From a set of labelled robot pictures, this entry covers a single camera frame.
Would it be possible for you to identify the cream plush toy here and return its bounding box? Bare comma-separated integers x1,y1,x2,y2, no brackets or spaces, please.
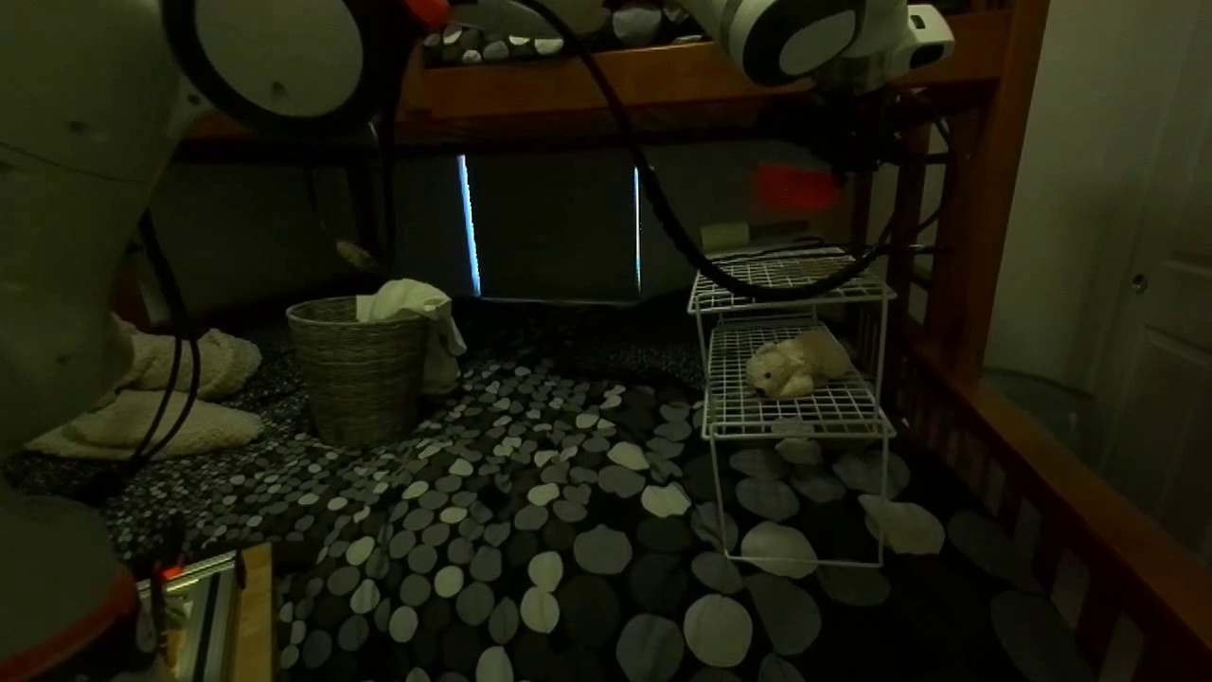
742,322,857,400

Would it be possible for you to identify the white cloth in basket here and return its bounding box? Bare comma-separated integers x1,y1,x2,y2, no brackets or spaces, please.
353,274,471,396

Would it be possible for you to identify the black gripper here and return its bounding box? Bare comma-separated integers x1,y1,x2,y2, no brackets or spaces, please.
807,79,947,225

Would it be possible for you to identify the white wire shelf rack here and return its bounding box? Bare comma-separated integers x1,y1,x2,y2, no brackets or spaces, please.
687,241,903,571

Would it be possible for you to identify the white crumpled cloth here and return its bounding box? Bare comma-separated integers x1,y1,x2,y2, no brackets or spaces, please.
23,382,271,461

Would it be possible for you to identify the dark window curtain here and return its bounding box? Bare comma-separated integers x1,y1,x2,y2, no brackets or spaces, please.
148,131,876,308

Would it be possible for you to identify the small grey box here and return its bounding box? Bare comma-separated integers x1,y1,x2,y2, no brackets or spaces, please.
696,221,756,259

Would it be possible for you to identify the white door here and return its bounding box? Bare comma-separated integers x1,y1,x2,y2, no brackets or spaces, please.
1092,0,1212,562

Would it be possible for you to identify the pebble print black bedspread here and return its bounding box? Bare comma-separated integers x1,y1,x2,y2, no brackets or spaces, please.
12,295,1102,682

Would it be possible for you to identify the pebble print bunk mattress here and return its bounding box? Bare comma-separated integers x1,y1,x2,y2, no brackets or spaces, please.
420,0,760,68

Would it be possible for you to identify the grey translucent container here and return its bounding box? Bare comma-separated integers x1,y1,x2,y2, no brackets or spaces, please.
980,364,1102,465

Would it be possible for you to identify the red bowl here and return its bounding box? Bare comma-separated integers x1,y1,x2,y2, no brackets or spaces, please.
755,166,844,221

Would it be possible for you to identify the black base cable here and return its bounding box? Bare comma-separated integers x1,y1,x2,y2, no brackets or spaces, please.
125,212,208,475

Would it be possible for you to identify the wooden bunk bed frame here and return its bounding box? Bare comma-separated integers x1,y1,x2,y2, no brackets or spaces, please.
111,0,1212,682

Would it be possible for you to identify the woven wicker basket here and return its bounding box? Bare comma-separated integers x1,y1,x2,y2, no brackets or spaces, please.
283,292,432,447

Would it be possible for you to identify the crumpled white towel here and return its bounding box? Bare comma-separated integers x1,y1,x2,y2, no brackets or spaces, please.
119,322,264,400

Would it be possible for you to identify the wooden plank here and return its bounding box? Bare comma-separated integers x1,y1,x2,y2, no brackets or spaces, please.
230,540,280,682

